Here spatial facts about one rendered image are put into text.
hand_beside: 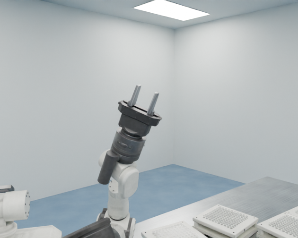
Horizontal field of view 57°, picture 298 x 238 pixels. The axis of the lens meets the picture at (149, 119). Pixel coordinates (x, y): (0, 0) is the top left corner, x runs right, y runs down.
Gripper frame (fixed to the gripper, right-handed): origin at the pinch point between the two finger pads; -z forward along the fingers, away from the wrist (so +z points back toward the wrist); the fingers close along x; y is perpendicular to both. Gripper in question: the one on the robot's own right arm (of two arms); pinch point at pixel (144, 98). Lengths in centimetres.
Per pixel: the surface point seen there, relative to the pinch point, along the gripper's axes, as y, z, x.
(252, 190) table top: 129, 67, -69
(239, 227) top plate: 54, 56, -53
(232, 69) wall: 441, 11, -23
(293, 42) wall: 396, -59, -87
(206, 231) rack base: 55, 66, -40
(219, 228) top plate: 51, 59, -45
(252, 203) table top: 104, 65, -67
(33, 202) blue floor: 222, 273, 158
